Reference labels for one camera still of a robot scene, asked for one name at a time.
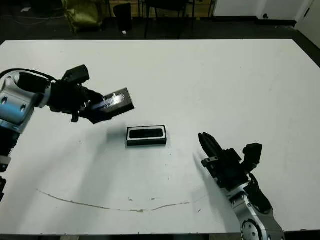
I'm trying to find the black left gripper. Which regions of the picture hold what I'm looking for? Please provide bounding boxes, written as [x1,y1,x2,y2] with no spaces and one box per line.
[46,79,105,123]

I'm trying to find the white floor cable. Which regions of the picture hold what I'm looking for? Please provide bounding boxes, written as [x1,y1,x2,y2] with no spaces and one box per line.
[0,13,66,26]

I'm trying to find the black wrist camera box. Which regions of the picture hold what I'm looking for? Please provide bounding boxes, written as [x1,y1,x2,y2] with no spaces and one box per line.
[62,64,90,83]
[241,143,263,171]

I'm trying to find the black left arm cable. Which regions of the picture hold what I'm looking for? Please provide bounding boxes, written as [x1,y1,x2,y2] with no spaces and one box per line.
[0,67,62,83]

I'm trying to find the black box lid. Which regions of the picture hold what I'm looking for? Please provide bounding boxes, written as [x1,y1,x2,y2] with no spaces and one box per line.
[87,87,136,125]

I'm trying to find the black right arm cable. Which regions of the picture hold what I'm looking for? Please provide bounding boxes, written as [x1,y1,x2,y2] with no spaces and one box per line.
[247,171,261,191]

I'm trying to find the black mesh chair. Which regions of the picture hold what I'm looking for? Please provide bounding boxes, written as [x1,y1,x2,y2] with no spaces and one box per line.
[144,0,196,40]

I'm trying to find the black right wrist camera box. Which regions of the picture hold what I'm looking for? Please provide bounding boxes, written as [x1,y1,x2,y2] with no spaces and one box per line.
[241,143,263,171]

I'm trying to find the light plywood crate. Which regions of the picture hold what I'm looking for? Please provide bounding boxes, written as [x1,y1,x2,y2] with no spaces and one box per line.
[108,0,147,18]
[187,0,216,18]

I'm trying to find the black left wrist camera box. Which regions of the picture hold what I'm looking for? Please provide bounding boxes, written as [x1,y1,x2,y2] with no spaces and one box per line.
[62,64,90,83]

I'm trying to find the white door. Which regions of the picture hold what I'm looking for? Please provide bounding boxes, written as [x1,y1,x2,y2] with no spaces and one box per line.
[297,0,320,38]

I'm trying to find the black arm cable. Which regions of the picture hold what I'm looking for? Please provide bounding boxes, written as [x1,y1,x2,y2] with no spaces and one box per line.
[0,67,62,83]
[247,171,261,191]

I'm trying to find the yellow-green plastic bag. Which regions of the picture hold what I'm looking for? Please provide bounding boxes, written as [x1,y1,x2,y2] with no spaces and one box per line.
[62,0,105,33]

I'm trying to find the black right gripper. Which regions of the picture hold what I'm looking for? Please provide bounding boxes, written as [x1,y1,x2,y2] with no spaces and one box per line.
[198,131,249,191]

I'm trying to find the black box base white insert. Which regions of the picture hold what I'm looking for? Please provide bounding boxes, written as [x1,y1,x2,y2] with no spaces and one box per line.
[125,124,168,148]

